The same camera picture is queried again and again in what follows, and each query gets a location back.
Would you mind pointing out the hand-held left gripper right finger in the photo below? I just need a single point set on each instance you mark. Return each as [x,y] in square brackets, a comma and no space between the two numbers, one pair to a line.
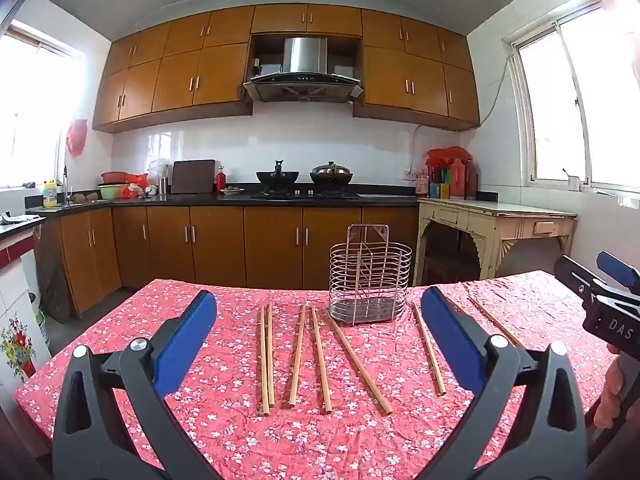
[450,335]

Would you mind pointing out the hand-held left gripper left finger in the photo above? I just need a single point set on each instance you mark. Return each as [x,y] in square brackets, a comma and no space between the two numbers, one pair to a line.
[185,340]

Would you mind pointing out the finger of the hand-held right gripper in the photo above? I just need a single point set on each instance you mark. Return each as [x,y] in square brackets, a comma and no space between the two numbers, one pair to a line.
[580,282]
[617,267]

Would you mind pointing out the person's right hand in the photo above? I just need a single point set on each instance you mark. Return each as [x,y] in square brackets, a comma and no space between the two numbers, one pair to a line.
[610,395]

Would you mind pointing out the white cup on sill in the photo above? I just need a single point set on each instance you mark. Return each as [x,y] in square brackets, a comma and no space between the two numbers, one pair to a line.
[572,181]

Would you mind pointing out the wooden base cabinets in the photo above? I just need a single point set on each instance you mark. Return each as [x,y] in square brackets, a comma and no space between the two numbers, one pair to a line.
[220,245]

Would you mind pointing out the cream wooden side table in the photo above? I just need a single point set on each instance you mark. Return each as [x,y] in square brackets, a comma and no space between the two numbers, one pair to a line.
[500,215]

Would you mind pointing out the black kitchen countertop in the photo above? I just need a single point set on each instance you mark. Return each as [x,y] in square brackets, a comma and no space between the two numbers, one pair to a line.
[200,199]

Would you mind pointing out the dark red thermos flask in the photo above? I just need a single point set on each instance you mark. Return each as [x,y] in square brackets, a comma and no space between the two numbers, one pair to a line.
[471,182]

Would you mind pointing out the red floral tablecloth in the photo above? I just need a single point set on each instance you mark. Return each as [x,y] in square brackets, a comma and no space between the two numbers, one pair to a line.
[300,440]

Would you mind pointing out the pink label bottle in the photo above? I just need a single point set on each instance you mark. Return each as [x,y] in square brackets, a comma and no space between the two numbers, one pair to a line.
[422,185]

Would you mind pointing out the small metal cup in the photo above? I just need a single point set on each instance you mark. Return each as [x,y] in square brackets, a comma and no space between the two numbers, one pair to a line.
[163,186]

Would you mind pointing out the plate of food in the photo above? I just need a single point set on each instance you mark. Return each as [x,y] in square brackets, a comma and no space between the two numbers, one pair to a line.
[232,190]

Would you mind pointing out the dark wooden cutting board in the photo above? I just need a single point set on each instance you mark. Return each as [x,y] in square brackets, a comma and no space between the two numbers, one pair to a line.
[193,176]

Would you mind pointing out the small red bottle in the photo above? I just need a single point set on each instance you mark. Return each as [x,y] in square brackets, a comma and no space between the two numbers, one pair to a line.
[221,180]

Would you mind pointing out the crumpled red plastic bag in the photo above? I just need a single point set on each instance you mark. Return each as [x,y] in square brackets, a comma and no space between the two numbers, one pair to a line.
[137,182]

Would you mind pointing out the green plastic basin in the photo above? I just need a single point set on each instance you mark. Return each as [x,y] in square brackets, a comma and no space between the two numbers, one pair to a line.
[112,191]

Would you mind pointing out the large sliding window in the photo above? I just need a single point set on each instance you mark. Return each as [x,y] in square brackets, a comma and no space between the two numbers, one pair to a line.
[590,100]

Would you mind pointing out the white plastic bag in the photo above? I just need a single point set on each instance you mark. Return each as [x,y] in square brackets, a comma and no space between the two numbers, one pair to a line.
[159,167]

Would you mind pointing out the red plastic basin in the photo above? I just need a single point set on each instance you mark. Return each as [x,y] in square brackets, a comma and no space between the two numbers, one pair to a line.
[115,177]

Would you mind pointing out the tiled counter with flower print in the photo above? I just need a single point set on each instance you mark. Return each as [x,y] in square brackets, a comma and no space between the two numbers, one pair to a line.
[17,280]

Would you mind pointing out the red bag over bottles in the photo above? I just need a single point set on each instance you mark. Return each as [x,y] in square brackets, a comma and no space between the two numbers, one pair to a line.
[445,155]

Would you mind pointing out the black gas stove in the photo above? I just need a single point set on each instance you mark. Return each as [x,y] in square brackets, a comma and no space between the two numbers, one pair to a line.
[305,194]

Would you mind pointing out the metal sink faucet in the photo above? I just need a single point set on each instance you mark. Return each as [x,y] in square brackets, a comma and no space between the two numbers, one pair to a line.
[65,185]

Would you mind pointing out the yellow detergent bottle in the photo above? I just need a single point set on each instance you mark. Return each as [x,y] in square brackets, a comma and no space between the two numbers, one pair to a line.
[50,195]

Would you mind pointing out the wok with domed lid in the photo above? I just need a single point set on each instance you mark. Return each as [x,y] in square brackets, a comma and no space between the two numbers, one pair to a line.
[330,174]

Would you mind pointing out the grey cloth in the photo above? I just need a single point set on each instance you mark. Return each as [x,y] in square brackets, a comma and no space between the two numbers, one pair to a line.
[15,218]

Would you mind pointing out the hanging red plastic bag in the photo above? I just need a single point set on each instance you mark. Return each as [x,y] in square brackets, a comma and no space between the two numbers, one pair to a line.
[77,137]

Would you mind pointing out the window beside sink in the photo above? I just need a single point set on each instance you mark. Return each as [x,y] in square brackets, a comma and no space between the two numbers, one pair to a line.
[35,110]

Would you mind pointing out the steel range hood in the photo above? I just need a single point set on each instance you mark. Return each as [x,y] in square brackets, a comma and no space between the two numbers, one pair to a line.
[305,60]

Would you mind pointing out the wooden wall cabinets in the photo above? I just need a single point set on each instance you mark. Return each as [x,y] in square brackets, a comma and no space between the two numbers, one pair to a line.
[200,75]

